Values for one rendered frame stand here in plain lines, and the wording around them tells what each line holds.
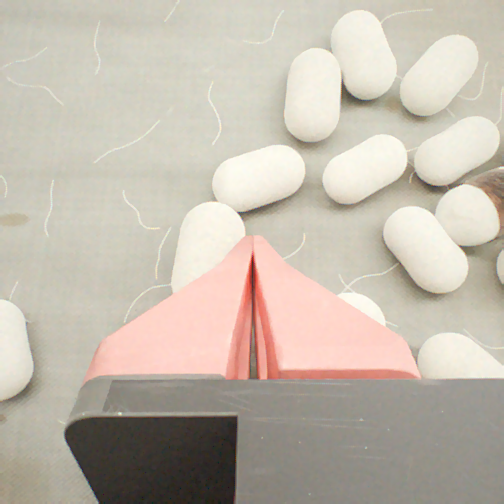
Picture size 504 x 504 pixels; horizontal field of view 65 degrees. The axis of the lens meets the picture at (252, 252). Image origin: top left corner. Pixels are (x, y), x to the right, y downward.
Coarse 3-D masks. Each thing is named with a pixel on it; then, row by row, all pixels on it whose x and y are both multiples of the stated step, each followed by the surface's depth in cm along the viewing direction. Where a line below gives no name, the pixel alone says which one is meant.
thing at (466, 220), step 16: (448, 192) 14; (464, 192) 13; (480, 192) 13; (448, 208) 13; (464, 208) 13; (480, 208) 13; (448, 224) 13; (464, 224) 13; (480, 224) 13; (496, 224) 13; (464, 240) 13; (480, 240) 13
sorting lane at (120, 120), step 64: (0, 0) 17; (64, 0) 17; (128, 0) 17; (192, 0) 17; (256, 0) 17; (320, 0) 17; (384, 0) 17; (448, 0) 17; (0, 64) 16; (64, 64) 16; (128, 64) 16; (192, 64) 16; (256, 64) 16; (0, 128) 16; (64, 128) 16; (128, 128) 16; (192, 128) 16; (256, 128) 16; (384, 128) 16; (0, 192) 15; (64, 192) 15; (128, 192) 15; (192, 192) 15; (320, 192) 15; (384, 192) 15; (0, 256) 14; (64, 256) 14; (128, 256) 14; (320, 256) 14; (384, 256) 14; (64, 320) 14; (128, 320) 14; (448, 320) 14; (64, 384) 13; (0, 448) 13; (64, 448) 13
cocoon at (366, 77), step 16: (352, 16) 15; (368, 16) 15; (336, 32) 15; (352, 32) 14; (368, 32) 14; (336, 48) 15; (352, 48) 14; (368, 48) 14; (384, 48) 14; (352, 64) 14; (368, 64) 14; (384, 64) 14; (352, 80) 15; (368, 80) 14; (384, 80) 14; (368, 96) 15
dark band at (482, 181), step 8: (496, 168) 13; (480, 176) 13; (488, 176) 13; (496, 176) 13; (480, 184) 13; (488, 184) 13; (496, 184) 13; (488, 192) 13; (496, 192) 13; (496, 200) 13; (496, 208) 12
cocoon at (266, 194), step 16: (240, 160) 13; (256, 160) 13; (272, 160) 13; (288, 160) 13; (224, 176) 13; (240, 176) 13; (256, 176) 13; (272, 176) 13; (288, 176) 13; (224, 192) 13; (240, 192) 13; (256, 192) 13; (272, 192) 13; (288, 192) 14; (240, 208) 14
